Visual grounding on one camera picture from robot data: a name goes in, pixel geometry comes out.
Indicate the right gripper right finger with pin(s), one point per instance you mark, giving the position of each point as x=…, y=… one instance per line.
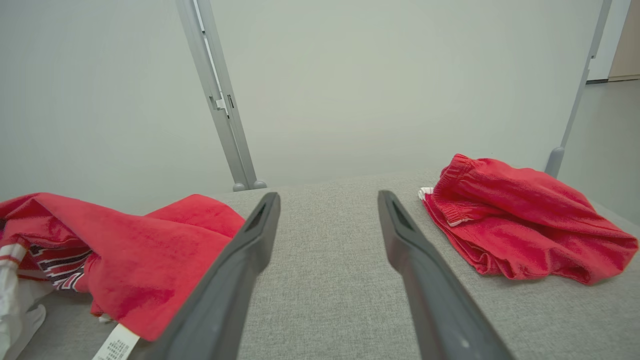
x=435, y=300

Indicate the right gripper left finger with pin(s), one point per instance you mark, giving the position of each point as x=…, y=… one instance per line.
x=220, y=300

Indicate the red shirt white striped cuffs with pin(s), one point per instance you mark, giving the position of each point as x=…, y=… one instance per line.
x=150, y=250

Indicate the red shorts white stripe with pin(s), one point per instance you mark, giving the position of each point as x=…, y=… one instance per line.
x=525, y=225

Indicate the beige wooden door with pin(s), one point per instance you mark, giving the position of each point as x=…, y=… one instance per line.
x=626, y=40

